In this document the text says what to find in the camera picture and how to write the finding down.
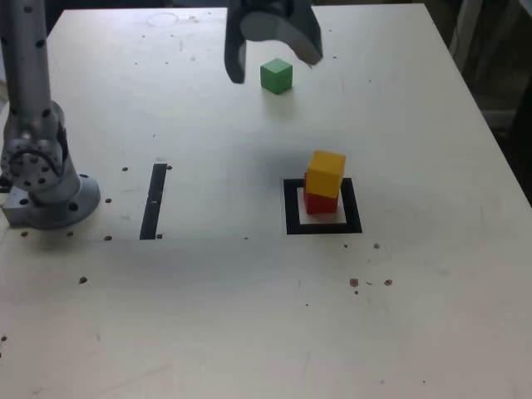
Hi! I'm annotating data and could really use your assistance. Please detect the black tape square outline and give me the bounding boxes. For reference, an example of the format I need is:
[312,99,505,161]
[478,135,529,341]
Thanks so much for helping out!
[283,177,363,236]

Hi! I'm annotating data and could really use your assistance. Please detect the black tape strip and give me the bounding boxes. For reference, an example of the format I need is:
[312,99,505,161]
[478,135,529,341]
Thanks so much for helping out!
[139,163,168,241]

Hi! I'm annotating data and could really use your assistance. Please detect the green cube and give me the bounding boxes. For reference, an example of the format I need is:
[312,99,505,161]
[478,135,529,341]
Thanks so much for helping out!
[259,57,293,96]

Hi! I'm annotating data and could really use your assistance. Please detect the yellow cube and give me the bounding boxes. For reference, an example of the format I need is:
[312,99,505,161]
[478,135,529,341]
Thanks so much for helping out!
[306,149,347,200]

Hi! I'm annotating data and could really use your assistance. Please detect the white metal frame legs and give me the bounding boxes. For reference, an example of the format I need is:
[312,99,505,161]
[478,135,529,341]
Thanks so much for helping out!
[448,0,532,86]

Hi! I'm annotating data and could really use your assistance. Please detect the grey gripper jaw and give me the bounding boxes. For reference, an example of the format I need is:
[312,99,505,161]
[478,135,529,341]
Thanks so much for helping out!
[223,0,251,86]
[239,0,324,67]

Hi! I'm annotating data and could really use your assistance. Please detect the red cube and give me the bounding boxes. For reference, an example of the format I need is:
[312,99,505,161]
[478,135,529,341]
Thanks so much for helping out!
[303,172,338,215]

